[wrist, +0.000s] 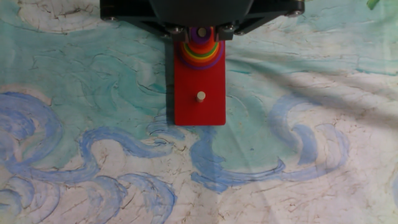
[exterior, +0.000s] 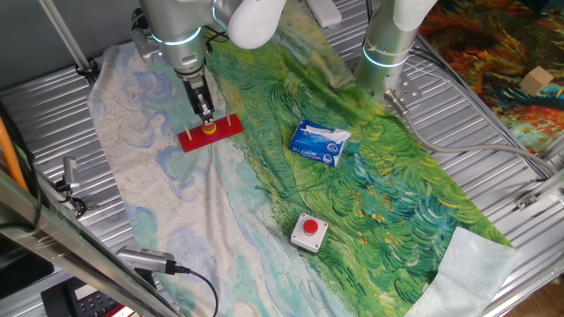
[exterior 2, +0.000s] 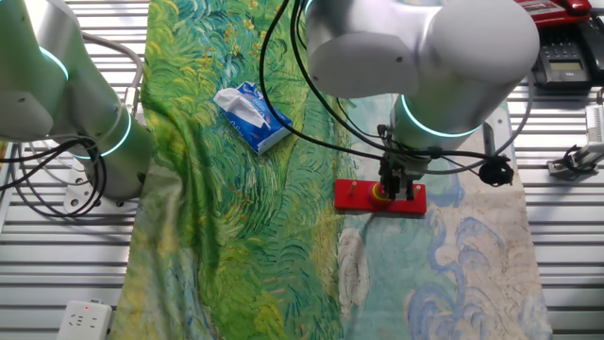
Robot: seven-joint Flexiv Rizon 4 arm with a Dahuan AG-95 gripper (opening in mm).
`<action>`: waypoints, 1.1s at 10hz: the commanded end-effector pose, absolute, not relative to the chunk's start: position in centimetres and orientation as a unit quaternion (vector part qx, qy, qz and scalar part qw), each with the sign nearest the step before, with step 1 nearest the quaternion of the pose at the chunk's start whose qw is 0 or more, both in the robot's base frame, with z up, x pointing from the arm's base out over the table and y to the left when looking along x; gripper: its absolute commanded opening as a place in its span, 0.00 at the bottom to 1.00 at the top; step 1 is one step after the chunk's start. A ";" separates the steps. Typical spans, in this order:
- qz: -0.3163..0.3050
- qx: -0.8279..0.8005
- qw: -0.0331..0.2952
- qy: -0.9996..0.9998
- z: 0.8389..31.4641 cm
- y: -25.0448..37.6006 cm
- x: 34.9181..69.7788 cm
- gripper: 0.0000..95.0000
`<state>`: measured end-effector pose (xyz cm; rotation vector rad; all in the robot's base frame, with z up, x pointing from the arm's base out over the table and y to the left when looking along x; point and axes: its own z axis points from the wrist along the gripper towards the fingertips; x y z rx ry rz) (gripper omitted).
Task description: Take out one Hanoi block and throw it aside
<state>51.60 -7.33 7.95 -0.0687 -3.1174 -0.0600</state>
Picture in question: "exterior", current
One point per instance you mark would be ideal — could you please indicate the green blue painted cloth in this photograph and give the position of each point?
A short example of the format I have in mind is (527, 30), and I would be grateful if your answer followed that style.
(198, 211)

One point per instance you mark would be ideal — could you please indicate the metal corner bracket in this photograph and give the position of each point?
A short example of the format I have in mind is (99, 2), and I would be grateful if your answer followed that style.
(526, 200)

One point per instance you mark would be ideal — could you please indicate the grey emergency stop button box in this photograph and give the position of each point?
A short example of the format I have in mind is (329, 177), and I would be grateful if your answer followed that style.
(304, 238)

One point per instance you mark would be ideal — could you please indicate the orange painted cloth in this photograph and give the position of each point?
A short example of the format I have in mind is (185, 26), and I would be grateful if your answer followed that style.
(484, 44)

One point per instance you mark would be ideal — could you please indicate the aluminium frame bar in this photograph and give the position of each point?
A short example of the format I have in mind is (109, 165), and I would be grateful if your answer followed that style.
(66, 246)

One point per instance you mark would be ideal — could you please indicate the blue tissue pack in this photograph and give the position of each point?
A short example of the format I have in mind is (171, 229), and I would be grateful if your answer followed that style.
(317, 147)

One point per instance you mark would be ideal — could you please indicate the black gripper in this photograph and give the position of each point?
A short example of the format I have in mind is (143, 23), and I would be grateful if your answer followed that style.
(197, 88)

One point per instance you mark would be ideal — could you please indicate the wooden cube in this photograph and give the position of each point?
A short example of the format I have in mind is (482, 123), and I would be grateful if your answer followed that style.
(535, 81)

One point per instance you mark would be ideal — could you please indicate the black desk telephone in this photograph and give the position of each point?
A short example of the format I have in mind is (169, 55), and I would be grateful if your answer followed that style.
(83, 301)

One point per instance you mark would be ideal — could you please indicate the white power strip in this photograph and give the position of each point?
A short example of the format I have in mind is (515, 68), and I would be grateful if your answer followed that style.
(324, 11)

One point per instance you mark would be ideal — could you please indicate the thin aluminium pole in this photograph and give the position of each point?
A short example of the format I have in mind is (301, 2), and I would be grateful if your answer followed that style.
(66, 39)

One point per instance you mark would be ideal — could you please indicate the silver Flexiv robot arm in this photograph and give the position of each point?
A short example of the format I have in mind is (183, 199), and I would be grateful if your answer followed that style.
(176, 22)

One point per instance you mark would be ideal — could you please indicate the small grey camera on mount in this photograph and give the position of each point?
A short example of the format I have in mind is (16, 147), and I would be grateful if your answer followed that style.
(70, 169)

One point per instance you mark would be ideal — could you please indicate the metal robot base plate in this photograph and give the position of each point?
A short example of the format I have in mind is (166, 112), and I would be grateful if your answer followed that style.
(407, 88)

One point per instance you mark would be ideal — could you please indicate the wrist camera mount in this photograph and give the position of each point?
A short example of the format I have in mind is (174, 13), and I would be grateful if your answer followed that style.
(143, 44)

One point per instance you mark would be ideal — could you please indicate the silver ribbed camera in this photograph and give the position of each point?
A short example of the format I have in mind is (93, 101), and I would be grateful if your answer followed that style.
(145, 260)

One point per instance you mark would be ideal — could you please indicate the red Hanoi base with pegs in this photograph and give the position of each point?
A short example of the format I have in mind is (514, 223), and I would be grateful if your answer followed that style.
(194, 143)

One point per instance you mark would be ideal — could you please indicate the black monitor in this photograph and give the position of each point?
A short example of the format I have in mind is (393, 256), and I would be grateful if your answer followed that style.
(22, 268)

